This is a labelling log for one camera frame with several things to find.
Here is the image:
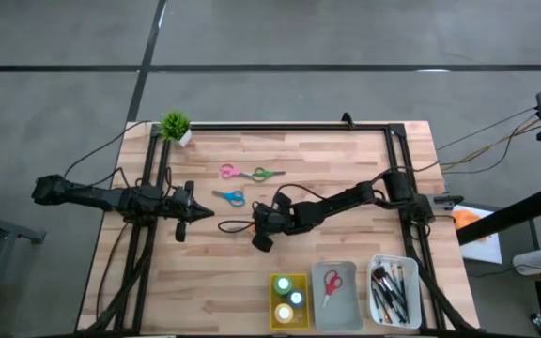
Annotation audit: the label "white paper roll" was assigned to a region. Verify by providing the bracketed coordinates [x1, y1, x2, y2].
[512, 247, 541, 277]

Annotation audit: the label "black aluminium rig frame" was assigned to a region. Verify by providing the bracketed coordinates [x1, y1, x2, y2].
[82, 121, 481, 335]

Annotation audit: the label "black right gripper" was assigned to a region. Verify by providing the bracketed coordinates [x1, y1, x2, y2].
[250, 192, 302, 236]

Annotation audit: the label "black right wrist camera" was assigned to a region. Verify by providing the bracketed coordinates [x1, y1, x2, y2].
[250, 233, 275, 254]

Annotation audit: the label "dark teal paint bottle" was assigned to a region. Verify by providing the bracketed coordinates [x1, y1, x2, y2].
[286, 288, 306, 309]

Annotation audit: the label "green handled scissors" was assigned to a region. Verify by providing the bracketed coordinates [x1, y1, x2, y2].
[250, 166, 286, 183]

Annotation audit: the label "brown cable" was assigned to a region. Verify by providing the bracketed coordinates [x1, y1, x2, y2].
[95, 223, 131, 320]

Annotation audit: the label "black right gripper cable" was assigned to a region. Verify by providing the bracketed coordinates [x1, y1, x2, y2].
[217, 181, 332, 235]

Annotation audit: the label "black arched frame bracket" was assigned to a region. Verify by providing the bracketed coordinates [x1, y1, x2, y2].
[339, 111, 358, 131]

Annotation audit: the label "white sheet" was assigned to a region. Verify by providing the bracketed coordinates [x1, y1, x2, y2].
[452, 204, 504, 265]

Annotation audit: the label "black beam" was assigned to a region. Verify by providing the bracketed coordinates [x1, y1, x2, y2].
[456, 185, 541, 246]

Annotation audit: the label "pink handled scissors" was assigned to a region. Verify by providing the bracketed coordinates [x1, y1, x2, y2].
[219, 162, 253, 181]

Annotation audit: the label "grey metal stand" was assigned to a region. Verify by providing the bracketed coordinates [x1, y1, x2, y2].
[0, 204, 47, 338]

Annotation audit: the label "thin grey handled paintbrush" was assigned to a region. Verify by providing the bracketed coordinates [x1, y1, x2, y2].
[389, 262, 399, 301]

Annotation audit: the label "orange object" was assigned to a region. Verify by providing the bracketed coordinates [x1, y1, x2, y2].
[452, 208, 482, 232]

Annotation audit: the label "yellow paint bottle white cap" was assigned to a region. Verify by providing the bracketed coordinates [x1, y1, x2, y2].
[273, 302, 295, 325]

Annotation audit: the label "blue handled scissors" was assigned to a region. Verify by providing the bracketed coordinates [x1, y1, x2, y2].
[210, 189, 247, 208]

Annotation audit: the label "green paint bottle white cap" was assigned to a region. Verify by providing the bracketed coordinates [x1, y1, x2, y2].
[273, 275, 294, 296]

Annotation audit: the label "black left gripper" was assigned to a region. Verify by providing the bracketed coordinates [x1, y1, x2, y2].
[162, 181, 216, 224]

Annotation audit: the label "black brush fluffy grey head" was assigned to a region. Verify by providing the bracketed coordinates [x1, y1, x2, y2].
[371, 265, 396, 301]

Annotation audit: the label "white plastic bin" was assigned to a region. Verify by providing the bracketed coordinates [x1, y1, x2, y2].
[366, 253, 423, 330]
[309, 260, 366, 332]

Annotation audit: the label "orange floor cable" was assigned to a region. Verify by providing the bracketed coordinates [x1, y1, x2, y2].
[439, 116, 541, 168]

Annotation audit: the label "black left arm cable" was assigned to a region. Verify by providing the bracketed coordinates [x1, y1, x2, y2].
[62, 119, 154, 180]

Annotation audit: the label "black floor cable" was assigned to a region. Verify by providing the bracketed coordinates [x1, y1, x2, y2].
[441, 126, 530, 176]
[436, 106, 540, 152]

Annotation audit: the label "red handled scissors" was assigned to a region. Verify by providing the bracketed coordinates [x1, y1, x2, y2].
[320, 269, 344, 310]

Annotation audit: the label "yellow plastic slotted basket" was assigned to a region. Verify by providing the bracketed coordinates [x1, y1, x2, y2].
[269, 272, 311, 330]

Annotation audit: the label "green plant white pot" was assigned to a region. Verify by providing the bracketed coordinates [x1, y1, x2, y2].
[158, 111, 193, 148]

